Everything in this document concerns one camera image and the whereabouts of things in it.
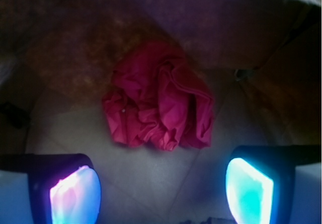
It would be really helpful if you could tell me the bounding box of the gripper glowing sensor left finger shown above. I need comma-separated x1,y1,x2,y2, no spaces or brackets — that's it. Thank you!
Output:
1,154,102,223

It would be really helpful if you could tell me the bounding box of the brown paper bag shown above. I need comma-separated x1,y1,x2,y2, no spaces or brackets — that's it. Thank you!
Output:
1,0,321,223

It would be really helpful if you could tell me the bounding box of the red paper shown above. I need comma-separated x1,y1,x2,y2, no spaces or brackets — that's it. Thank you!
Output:
102,41,214,151

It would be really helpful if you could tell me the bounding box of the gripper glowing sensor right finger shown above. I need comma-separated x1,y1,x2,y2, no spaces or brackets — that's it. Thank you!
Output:
225,145,321,223

